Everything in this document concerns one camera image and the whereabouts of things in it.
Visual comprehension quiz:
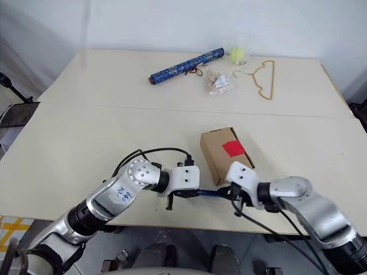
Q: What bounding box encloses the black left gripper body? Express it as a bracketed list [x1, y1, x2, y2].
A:
[165, 189, 186, 211]

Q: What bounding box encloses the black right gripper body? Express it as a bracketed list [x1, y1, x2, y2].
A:
[228, 183, 248, 208]

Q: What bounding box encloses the blue pen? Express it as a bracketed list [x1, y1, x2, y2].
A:
[197, 188, 230, 199]

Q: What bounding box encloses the brown cardboard box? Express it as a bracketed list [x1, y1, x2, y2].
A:
[200, 125, 256, 186]

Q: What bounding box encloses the red tape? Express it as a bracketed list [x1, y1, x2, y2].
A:
[222, 140, 247, 158]

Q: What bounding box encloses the dark rounded shape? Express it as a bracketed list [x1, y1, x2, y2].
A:
[210, 243, 242, 275]

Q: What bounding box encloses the clear snack bag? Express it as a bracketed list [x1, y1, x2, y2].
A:
[204, 70, 235, 97]

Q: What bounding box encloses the wooden clothes hanger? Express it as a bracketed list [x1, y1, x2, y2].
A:
[233, 60, 276, 101]

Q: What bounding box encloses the blue patterned scroll tube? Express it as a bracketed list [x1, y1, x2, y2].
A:
[148, 47, 226, 86]

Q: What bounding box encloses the black equipment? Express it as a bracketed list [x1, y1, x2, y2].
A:
[348, 99, 367, 133]

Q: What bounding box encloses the clear plastic cup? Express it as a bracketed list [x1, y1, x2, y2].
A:
[228, 33, 249, 66]

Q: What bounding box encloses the yellow and white bag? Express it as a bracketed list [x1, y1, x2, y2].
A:
[0, 215, 31, 253]

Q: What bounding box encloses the black mesh tray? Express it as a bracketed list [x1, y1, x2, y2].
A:
[0, 101, 41, 129]

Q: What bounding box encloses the black stand rod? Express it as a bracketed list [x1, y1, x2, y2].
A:
[0, 72, 34, 104]

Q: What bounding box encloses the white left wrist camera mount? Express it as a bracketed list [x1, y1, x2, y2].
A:
[157, 166, 201, 198]

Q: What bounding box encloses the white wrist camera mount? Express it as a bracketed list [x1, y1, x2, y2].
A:
[225, 161, 266, 210]
[157, 166, 201, 198]

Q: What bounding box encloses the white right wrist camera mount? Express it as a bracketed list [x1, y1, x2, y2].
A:
[225, 161, 266, 210]

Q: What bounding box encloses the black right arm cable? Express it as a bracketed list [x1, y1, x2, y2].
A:
[231, 197, 330, 275]

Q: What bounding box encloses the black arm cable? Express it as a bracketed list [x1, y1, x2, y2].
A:
[231, 197, 330, 275]
[111, 147, 196, 176]

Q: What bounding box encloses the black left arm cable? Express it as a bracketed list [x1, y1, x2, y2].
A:
[111, 147, 196, 176]

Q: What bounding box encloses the red cord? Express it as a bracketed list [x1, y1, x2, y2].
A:
[185, 65, 205, 77]

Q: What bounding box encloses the black torso hose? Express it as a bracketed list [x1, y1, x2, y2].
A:
[5, 237, 30, 275]

